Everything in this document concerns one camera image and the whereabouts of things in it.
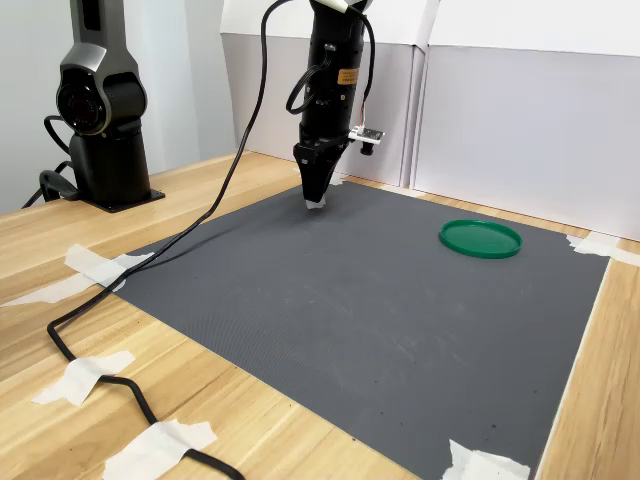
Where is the round green lid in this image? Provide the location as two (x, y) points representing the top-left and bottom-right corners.
(438, 219), (524, 261)

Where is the pale grey partition panel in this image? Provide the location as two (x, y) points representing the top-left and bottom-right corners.
(219, 32), (417, 187)
(409, 44), (640, 242)

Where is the white upper board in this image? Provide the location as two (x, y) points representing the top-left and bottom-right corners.
(219, 0), (442, 47)
(427, 0), (640, 59)

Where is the dark grey mat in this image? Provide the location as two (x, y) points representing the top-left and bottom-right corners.
(112, 179), (612, 480)

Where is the small white camera box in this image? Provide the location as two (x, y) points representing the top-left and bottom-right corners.
(347, 124), (388, 156)

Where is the short black wrist cable loop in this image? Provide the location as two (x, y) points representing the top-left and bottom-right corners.
(285, 43), (335, 116)

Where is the long black camera cable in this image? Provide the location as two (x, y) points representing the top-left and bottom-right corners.
(46, 0), (377, 480)

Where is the black arm base cable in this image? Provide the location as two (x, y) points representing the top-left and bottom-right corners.
(21, 114), (82, 209)

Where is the white tape over cable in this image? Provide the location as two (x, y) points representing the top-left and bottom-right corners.
(31, 350), (137, 407)
(102, 418), (219, 480)

